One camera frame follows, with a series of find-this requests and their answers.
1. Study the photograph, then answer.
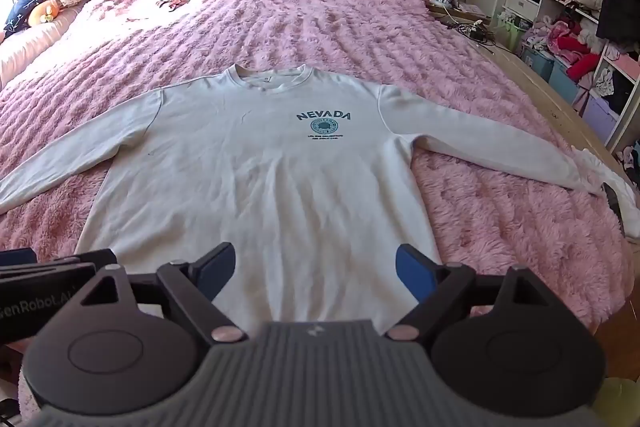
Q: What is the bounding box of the navy patterned pillow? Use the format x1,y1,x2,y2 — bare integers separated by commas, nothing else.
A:
2,0,51,40

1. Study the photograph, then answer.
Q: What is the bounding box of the pink fluffy blanket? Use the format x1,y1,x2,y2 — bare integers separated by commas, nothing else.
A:
0,0,636,350

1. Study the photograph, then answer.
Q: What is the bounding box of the red clothing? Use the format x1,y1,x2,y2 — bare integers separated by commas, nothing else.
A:
556,34,601,81

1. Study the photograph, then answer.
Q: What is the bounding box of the wooden bed frame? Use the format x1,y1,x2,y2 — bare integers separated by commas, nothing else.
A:
492,49,626,168

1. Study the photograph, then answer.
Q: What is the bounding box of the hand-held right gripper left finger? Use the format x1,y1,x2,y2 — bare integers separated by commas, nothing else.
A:
75,243,247,344

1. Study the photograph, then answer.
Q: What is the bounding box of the blue storage box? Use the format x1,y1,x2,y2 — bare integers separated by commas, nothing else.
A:
520,44,557,84

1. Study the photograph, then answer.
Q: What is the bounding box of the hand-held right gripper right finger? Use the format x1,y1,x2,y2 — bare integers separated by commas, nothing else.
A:
387,244,551,342

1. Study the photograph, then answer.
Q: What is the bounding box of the purple storage box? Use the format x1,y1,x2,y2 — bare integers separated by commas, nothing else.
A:
582,94,621,146

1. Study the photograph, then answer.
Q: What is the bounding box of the tangle of black cables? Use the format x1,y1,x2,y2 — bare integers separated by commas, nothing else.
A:
447,19,498,46

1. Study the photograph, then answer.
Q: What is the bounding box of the white printed sweatshirt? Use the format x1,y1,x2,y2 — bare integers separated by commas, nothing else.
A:
0,63,603,338

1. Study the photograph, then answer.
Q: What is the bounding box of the orange plush toy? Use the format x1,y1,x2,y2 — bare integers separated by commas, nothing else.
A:
27,0,62,28

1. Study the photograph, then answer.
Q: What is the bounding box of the white garment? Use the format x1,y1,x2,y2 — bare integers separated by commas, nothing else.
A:
572,147,640,239

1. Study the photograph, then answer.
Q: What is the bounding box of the pink bolster pillow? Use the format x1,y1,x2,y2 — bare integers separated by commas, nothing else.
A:
0,4,87,88

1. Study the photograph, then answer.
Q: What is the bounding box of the green plastic bin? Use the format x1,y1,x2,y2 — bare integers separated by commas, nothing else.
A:
497,14,534,53

